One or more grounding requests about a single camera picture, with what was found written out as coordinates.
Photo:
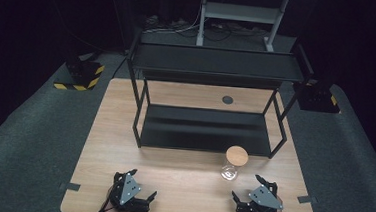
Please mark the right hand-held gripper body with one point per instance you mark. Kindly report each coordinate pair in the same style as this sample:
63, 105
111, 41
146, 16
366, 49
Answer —
263, 199

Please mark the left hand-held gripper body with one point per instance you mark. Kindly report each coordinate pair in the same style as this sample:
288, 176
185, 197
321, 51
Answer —
128, 190

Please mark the glass jar with wooden lid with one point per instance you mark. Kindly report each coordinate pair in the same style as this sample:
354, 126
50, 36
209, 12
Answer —
234, 164

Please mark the black metal two-tier shelf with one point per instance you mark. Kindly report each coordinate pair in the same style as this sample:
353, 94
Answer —
210, 97

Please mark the grey tape piece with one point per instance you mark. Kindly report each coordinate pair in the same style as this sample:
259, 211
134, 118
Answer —
307, 199
70, 186

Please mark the black round table grommet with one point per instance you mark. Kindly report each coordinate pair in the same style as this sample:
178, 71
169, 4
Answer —
227, 100

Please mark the black yellow striped stand base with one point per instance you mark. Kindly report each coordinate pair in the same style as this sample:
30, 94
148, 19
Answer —
82, 74
318, 96

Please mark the grey metal stand frame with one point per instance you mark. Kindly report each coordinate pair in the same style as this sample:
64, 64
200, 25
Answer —
239, 14

